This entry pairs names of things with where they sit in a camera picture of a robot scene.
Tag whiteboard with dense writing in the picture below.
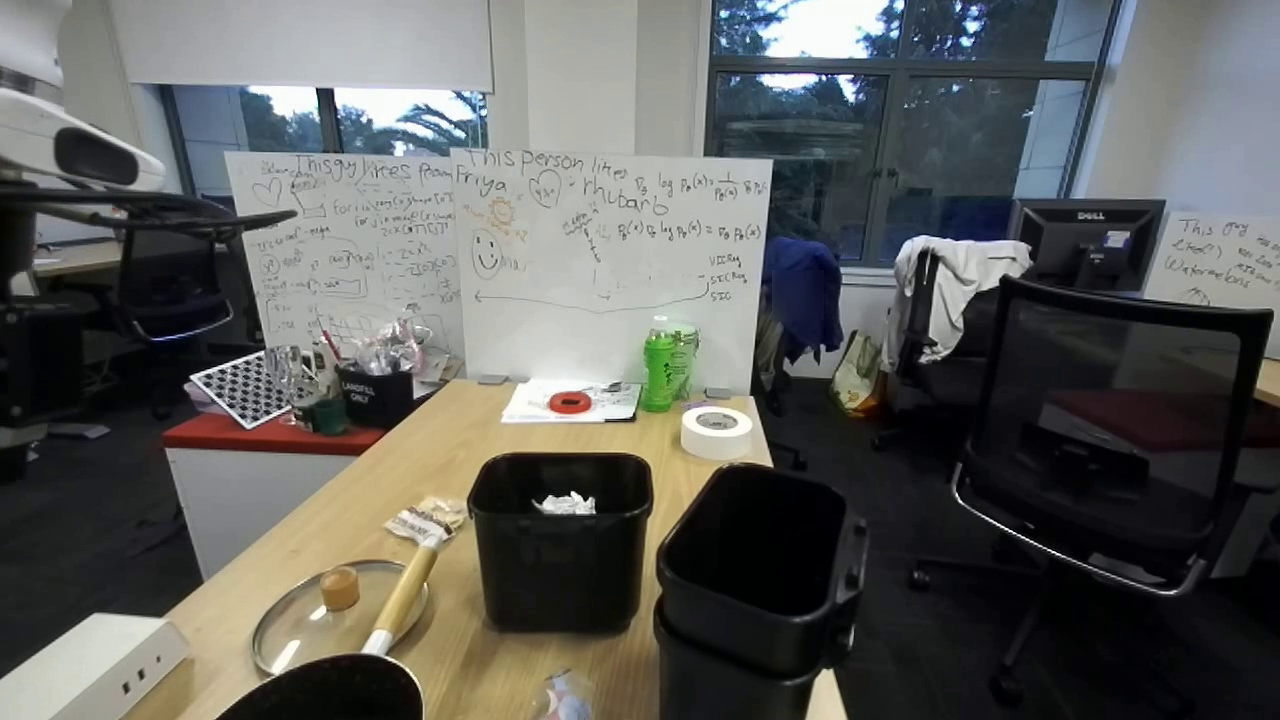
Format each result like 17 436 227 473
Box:
222 149 468 356

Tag blue jacket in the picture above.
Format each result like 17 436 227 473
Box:
761 235 850 361

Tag white cloth on chair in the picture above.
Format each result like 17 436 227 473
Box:
891 233 1035 369

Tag black white checkerboard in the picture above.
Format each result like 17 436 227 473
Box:
181 347 299 434

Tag white window blind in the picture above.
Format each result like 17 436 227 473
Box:
110 0 497 97

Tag black mesh office chair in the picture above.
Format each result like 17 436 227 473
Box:
910 273 1278 714

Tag black bin holding white paper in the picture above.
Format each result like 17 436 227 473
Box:
466 449 655 635

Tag white cabinet with red top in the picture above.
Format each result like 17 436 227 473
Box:
160 409 394 585

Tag empty black plastic bin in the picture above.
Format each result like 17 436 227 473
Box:
655 459 874 680
654 591 855 720

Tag white power box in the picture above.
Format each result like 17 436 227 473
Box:
0 613 194 720

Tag crumpled white paper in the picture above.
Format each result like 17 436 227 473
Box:
534 490 600 520

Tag white plate with red item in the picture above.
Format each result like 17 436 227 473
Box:
499 375 643 429

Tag crumpled clear plastic bags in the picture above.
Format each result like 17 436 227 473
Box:
314 306 457 383

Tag white tape roll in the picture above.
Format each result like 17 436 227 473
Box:
678 403 761 463

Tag large whiteboard with smiley drawing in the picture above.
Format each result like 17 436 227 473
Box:
451 149 776 396

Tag clear plastic bag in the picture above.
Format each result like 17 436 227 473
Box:
538 670 596 720

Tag silver pan with wooden handle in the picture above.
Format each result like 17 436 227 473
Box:
249 556 438 680

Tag black chair holding cloth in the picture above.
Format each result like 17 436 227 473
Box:
891 245 1010 415

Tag small black computer monitor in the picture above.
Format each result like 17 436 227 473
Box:
1017 195 1167 297

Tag dark green cup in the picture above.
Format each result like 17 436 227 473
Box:
310 394 354 436

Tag whiteboard behind small monitor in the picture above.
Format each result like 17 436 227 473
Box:
1144 210 1280 356

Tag yellowish bag on floor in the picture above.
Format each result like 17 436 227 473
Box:
834 330 888 415

